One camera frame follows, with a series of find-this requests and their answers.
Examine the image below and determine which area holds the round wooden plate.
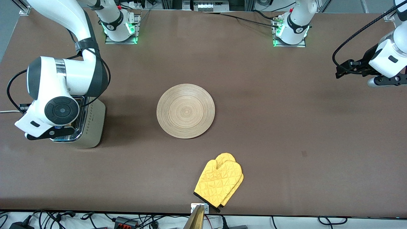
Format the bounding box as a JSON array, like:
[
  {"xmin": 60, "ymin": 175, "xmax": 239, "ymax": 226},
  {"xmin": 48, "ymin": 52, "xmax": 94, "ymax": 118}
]
[{"xmin": 156, "ymin": 83, "xmax": 216, "ymax": 139}]

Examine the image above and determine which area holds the silver two-slot toaster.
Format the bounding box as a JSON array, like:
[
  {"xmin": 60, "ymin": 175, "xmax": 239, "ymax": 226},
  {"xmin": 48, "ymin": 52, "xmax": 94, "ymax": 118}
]
[{"xmin": 51, "ymin": 95, "xmax": 106, "ymax": 149}]

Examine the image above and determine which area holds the yellow quilted oven mitt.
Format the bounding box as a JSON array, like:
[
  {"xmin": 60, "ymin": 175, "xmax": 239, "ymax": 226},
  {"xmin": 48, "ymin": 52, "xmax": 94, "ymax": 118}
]
[
  {"xmin": 194, "ymin": 160, "xmax": 244, "ymax": 213},
  {"xmin": 215, "ymin": 153, "xmax": 245, "ymax": 207}
]

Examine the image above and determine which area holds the white power strip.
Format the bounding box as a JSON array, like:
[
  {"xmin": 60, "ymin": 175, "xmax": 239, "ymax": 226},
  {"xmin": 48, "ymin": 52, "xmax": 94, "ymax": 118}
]
[{"xmin": 192, "ymin": 0, "xmax": 230, "ymax": 12}]

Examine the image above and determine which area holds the golden metal bar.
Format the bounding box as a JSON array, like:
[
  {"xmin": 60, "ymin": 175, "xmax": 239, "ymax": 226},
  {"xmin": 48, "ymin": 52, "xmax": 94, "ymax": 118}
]
[{"xmin": 183, "ymin": 205, "xmax": 204, "ymax": 229}]

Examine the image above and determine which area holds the black red connector block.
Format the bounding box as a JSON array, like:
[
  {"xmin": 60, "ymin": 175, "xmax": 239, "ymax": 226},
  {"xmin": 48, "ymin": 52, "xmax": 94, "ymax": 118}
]
[{"xmin": 114, "ymin": 217, "xmax": 139, "ymax": 228}]

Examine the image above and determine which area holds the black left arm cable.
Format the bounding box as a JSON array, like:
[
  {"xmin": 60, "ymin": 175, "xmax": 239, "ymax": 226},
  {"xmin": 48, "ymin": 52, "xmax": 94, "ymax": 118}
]
[{"xmin": 332, "ymin": 0, "xmax": 407, "ymax": 75}]

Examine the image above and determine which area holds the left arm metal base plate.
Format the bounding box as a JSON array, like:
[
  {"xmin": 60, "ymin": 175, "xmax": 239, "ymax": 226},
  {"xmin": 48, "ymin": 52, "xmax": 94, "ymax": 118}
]
[{"xmin": 273, "ymin": 16, "xmax": 307, "ymax": 47}]

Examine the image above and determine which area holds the black cable on table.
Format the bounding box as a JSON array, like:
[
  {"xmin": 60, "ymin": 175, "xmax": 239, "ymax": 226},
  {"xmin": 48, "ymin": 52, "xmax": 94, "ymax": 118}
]
[{"xmin": 203, "ymin": 10, "xmax": 281, "ymax": 29}]

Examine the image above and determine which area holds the black looped floor cable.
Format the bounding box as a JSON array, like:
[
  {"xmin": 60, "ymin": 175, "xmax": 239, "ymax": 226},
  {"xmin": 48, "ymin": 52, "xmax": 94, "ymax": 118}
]
[{"xmin": 318, "ymin": 216, "xmax": 348, "ymax": 226}]

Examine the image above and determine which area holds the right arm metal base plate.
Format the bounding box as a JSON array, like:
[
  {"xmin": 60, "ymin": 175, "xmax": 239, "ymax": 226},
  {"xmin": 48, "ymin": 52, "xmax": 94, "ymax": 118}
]
[{"xmin": 105, "ymin": 14, "xmax": 141, "ymax": 44}]

